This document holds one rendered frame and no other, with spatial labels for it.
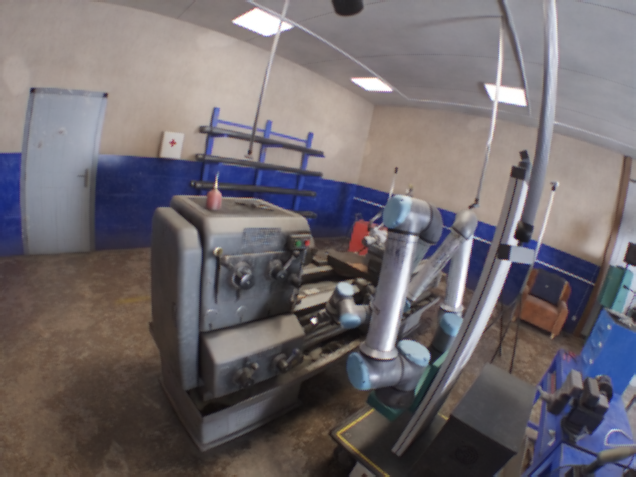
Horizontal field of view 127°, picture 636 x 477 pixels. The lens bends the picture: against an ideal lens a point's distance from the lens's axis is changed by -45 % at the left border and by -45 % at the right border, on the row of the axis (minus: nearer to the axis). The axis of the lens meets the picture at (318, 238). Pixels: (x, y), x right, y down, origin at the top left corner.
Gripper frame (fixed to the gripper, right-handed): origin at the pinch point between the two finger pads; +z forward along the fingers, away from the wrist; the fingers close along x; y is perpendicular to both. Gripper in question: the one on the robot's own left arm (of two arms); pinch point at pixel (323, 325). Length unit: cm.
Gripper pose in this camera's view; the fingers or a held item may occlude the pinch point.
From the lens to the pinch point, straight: 162.2
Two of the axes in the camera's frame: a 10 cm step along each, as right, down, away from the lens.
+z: -3.1, 7.4, 6.0
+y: -4.4, -6.7, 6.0
